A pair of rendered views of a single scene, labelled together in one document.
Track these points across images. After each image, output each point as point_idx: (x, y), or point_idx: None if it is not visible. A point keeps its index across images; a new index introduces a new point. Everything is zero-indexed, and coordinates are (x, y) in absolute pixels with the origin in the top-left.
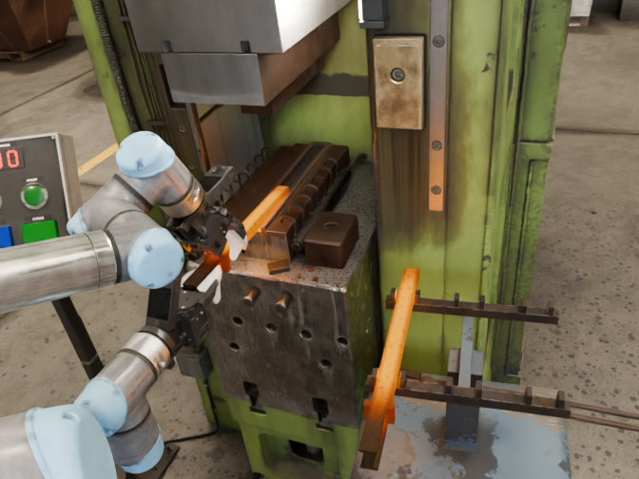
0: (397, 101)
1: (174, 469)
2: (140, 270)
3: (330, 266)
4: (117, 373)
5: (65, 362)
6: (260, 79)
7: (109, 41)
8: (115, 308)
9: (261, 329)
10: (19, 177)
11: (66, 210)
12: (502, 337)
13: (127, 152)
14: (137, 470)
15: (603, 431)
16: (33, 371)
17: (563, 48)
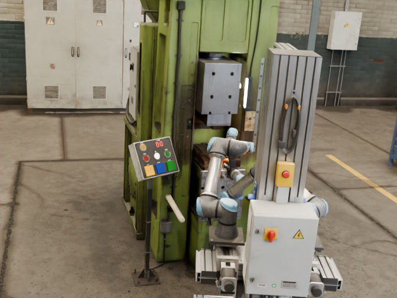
0: (249, 124)
1: (160, 275)
2: (253, 147)
3: (237, 166)
4: (240, 173)
5: (68, 265)
6: (230, 119)
7: (176, 112)
8: (64, 245)
9: (220, 188)
10: (163, 148)
11: (175, 157)
12: None
13: (232, 131)
14: (241, 198)
15: None
16: (55, 271)
17: None
